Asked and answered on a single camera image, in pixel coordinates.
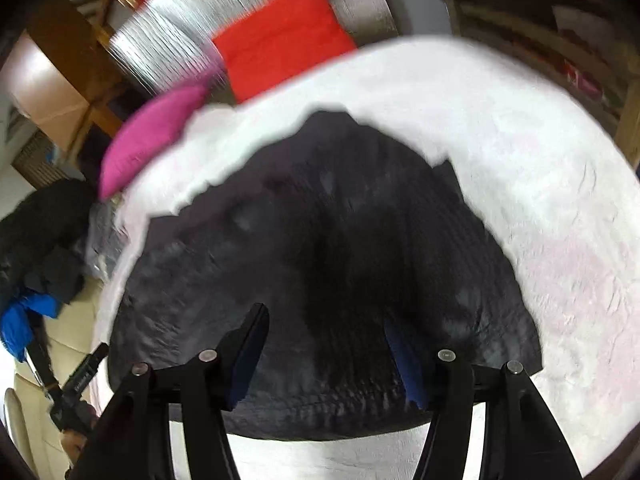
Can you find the blue cloth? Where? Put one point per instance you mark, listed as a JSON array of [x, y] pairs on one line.
[[25, 315]]

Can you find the black jacket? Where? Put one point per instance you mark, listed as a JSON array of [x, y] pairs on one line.
[[45, 230]]

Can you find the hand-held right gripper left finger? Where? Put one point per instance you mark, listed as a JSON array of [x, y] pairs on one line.
[[247, 360]]

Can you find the silver foil mat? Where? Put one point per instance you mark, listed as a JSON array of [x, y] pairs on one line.
[[160, 30]]

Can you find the magenta pillow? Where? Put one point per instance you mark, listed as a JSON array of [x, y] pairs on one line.
[[145, 140]]

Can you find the folded red cloth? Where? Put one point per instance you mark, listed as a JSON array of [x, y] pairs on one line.
[[280, 40]]

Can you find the beige sofa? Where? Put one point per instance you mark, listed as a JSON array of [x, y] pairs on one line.
[[70, 330]]

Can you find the person's left hand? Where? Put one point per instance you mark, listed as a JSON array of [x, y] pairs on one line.
[[75, 442]]

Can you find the cardboard box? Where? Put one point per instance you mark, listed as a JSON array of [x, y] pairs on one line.
[[45, 90]]

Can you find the wooden chair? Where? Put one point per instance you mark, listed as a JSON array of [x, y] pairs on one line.
[[65, 40]]

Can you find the grey cloth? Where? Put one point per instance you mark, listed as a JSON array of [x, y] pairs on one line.
[[105, 250]]

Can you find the pale pink fluffy blanket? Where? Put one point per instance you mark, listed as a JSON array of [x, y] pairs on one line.
[[550, 185]]

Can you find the wooden shelf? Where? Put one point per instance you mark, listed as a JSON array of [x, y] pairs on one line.
[[525, 25]]

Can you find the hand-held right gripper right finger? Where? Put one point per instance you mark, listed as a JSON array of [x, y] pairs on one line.
[[407, 365]]

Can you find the black garment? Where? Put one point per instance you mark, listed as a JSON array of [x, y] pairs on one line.
[[325, 210]]

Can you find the wicker basket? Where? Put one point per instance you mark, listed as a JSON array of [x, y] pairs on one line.
[[37, 160]]

